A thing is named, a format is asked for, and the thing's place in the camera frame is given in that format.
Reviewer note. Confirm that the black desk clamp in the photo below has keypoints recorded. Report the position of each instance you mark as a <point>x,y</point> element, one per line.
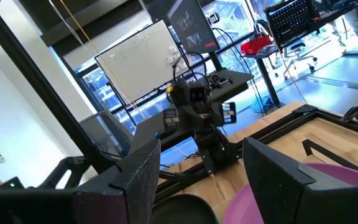
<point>221,81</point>

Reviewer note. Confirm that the black frame bracket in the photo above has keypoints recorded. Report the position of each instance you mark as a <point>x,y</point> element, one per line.
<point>353,110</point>

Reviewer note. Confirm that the black aluminium rig post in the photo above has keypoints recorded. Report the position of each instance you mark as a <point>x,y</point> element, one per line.
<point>42,87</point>

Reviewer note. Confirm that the black computer monitor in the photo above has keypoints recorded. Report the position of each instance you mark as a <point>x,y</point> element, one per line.
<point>191,25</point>

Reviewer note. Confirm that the black webcam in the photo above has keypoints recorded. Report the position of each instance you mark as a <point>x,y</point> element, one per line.
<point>213,18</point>

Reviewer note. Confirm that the purple plate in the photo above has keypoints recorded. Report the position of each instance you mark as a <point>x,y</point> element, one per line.
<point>241,208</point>

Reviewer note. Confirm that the white whiteboard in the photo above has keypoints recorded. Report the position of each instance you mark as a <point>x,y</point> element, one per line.
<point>141,59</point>

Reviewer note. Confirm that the red tool bag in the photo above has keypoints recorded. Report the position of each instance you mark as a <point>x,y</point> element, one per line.
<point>255,45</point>

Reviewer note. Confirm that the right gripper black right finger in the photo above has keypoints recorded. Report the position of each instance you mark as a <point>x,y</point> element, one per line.
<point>275,186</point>

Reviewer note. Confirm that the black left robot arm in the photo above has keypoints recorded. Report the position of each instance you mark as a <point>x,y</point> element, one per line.
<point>216,149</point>

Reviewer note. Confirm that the black office chair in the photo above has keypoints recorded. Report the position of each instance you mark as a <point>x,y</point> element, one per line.
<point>300,53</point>

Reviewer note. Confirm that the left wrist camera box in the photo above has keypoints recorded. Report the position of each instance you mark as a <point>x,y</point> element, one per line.
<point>198,94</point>

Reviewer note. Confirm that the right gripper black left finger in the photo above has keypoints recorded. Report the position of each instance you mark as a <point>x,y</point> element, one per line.
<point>141,180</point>

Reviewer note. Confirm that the black perforated panel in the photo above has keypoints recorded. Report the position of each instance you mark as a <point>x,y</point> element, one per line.
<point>291,21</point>

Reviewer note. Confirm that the white wall thermostat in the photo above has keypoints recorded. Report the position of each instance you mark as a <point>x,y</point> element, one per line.
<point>0,158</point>

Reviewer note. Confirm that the black plate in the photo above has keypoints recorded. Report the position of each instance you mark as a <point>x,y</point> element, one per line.
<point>182,211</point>

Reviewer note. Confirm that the black side table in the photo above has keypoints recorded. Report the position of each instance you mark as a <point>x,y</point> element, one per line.
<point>267,77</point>

